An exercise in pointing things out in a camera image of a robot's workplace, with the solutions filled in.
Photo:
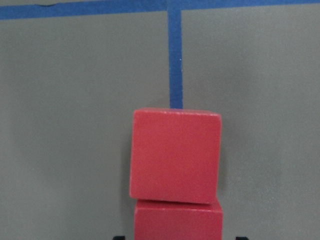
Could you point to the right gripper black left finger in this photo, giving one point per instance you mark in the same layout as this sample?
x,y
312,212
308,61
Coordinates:
x,y
119,237

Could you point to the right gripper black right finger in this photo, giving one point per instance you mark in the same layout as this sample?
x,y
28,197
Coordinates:
x,y
241,238

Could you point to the red block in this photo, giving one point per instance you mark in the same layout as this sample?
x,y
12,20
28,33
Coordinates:
x,y
175,155
159,220

